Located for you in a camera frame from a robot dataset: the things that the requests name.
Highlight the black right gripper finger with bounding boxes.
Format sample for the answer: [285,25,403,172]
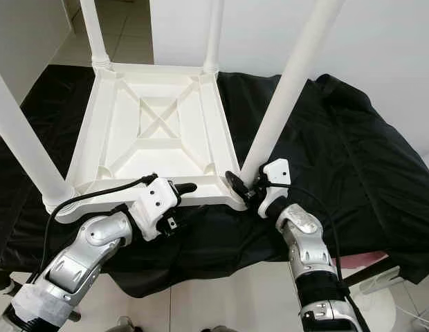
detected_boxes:
[225,170,250,201]

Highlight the white plastic table top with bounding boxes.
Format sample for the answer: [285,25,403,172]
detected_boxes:
[52,62,248,223]

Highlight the white plastic table leg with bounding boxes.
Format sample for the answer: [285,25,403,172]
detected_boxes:
[239,0,347,182]
[202,0,226,74]
[80,0,111,70]
[0,62,77,214]

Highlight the grey robot left leg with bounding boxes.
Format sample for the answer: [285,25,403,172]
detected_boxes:
[116,317,136,332]

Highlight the black table cloth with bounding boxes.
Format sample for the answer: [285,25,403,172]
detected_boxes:
[0,64,429,299]

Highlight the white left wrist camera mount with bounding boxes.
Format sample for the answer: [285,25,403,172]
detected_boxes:
[130,176,182,243]

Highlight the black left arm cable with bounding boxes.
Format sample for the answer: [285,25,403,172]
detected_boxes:
[38,173,160,277]

